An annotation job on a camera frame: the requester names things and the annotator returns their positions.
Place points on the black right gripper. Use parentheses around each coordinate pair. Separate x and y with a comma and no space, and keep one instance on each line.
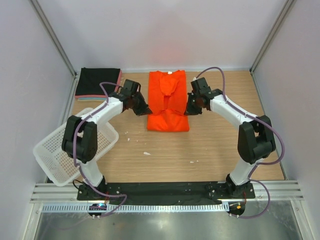
(189,110)

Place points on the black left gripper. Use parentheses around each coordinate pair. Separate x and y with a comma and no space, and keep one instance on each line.
(144,109)

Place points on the orange t-shirt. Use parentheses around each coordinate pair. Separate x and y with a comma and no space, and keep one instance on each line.
(167,99)

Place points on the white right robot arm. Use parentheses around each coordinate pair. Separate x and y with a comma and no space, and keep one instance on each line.
(255,141)

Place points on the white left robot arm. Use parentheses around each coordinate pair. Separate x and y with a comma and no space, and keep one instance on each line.
(80,140)

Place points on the pink folded t-shirt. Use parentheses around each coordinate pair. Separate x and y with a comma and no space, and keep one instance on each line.
(115,93)

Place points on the light blue folded t-shirt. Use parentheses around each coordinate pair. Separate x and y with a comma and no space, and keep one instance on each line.
(91,99)

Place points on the white plastic basket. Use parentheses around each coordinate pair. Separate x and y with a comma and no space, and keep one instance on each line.
(57,165)

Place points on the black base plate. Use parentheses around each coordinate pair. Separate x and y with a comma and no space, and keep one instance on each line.
(177,193)

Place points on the white slotted cable duct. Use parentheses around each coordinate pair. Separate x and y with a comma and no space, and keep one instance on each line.
(100,208)

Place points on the aluminium frame rail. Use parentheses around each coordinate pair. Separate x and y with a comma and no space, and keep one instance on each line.
(276,190)

